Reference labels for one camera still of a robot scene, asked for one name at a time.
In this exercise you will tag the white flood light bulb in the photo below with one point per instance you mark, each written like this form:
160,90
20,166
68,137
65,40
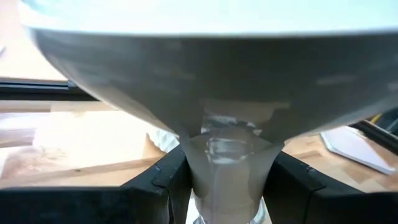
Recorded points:
217,77

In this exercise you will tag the white textured mug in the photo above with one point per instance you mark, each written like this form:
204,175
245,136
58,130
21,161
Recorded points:
164,141

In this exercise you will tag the tan desk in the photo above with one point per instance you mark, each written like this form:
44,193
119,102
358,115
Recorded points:
18,62

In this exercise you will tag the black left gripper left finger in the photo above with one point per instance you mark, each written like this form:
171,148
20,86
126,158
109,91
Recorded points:
93,205

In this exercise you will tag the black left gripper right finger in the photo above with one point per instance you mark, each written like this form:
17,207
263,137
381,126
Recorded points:
311,205

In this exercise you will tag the chrome lamp socket base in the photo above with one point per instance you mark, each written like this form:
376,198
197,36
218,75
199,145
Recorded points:
259,216

